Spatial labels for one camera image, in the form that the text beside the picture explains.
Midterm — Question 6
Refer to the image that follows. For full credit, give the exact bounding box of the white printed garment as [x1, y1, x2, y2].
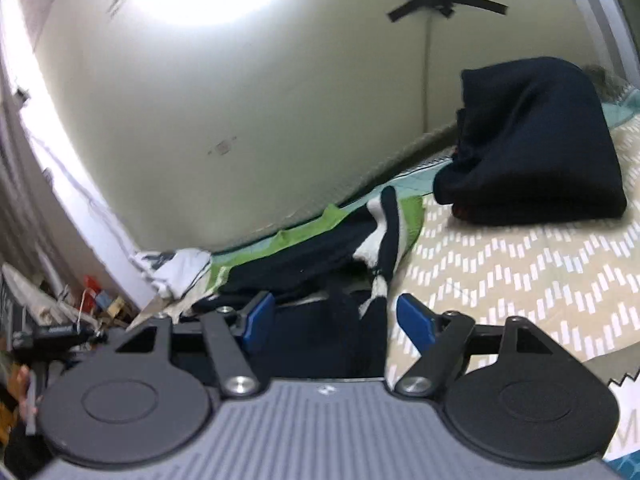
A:
[129, 248, 210, 300]

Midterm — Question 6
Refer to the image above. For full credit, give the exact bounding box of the dark navy green knit sweater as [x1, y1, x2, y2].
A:
[191, 186, 424, 380]

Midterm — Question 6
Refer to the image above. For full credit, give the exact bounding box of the wall outlet plate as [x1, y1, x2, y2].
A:
[215, 140, 231, 156]

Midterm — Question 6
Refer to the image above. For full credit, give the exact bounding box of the folded dark navy clothes pile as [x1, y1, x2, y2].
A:
[433, 56, 627, 226]

